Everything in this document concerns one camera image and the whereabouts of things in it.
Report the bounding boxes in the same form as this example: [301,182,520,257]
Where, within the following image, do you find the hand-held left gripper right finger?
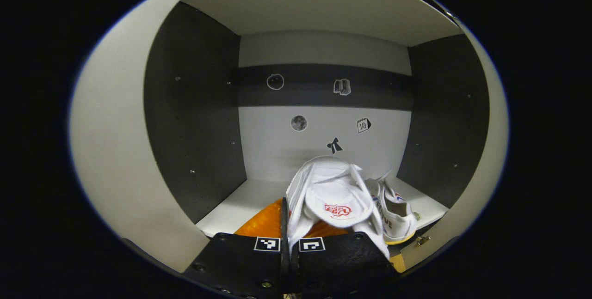
[290,220,398,299]

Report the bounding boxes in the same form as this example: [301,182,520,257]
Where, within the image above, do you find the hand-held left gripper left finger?
[185,197,290,299]

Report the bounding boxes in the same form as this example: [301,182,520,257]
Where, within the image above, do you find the white shoe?
[365,172,419,245]
[286,156,390,260]

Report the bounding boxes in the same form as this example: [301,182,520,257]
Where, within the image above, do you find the grey shoe cabinet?
[69,0,509,274]

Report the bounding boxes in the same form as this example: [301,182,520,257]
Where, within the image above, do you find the grey shoe cabinet door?
[69,0,213,273]
[400,22,509,269]

